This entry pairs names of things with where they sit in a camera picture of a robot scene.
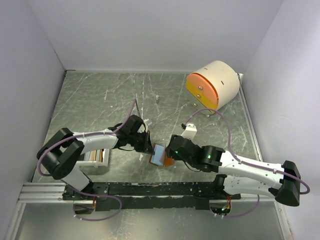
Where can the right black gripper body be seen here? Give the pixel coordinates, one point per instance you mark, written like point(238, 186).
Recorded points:
point(172, 154)

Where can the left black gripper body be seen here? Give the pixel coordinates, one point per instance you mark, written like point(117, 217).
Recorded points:
point(140, 140)

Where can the brown leather card holder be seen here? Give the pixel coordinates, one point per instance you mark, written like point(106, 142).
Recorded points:
point(160, 158)

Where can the white card tray box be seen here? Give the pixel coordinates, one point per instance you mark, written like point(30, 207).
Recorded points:
point(105, 163)

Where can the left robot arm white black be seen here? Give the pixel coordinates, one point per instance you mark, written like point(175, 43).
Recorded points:
point(60, 154)

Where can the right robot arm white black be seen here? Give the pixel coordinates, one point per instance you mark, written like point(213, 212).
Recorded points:
point(241, 175)

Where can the stack of cards in tray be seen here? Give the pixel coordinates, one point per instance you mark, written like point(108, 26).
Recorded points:
point(94, 156)

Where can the cream round drawer cabinet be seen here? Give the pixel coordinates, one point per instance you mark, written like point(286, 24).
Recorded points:
point(212, 86)

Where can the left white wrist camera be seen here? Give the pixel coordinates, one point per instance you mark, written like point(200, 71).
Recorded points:
point(147, 124)

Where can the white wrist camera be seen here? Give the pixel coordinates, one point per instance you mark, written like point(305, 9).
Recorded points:
point(147, 124)
point(189, 131)

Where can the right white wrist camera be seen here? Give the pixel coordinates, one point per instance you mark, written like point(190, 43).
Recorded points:
point(189, 131)

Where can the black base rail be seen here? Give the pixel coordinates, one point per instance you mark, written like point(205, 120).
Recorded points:
point(163, 195)

